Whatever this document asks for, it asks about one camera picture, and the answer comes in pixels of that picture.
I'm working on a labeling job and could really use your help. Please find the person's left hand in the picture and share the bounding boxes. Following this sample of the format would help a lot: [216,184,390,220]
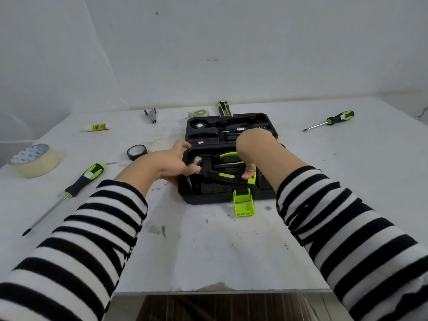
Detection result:
[147,140,202,187]

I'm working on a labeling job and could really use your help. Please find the person's right hand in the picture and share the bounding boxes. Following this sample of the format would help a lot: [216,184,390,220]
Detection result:
[235,128,285,181]

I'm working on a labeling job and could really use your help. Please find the black green claw hammer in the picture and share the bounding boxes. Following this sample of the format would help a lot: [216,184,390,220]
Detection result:
[185,156,255,192]

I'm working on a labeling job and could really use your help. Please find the person's left forearm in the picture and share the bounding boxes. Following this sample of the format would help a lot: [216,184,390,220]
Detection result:
[0,154,162,321]

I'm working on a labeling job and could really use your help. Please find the person's right forearm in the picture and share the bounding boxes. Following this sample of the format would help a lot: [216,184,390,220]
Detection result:
[257,140,428,321]

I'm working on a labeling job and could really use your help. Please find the green black pliers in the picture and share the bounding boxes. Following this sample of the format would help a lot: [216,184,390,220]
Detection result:
[210,151,247,172]

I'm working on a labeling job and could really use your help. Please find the green case latch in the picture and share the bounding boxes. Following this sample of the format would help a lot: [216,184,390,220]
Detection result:
[232,188,257,218]

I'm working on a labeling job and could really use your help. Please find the black plastic tool case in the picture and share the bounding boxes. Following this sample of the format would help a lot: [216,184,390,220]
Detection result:
[177,112,289,206]

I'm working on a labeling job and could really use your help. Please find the black electrical tape roll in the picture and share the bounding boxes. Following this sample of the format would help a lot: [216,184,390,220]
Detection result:
[126,144,148,161]

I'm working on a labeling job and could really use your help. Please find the white yellow glue stick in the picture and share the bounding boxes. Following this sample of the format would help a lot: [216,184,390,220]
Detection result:
[80,122,113,133]

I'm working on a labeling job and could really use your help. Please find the short green black screwdriver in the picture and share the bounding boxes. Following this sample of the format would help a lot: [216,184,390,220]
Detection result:
[302,110,355,132]

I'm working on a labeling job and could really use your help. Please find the long green black screwdriver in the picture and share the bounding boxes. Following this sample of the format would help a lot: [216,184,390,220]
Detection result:
[22,162,106,237]

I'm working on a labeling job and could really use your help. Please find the clear packing tape roll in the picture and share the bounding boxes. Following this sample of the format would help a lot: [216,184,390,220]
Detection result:
[8,143,64,179]

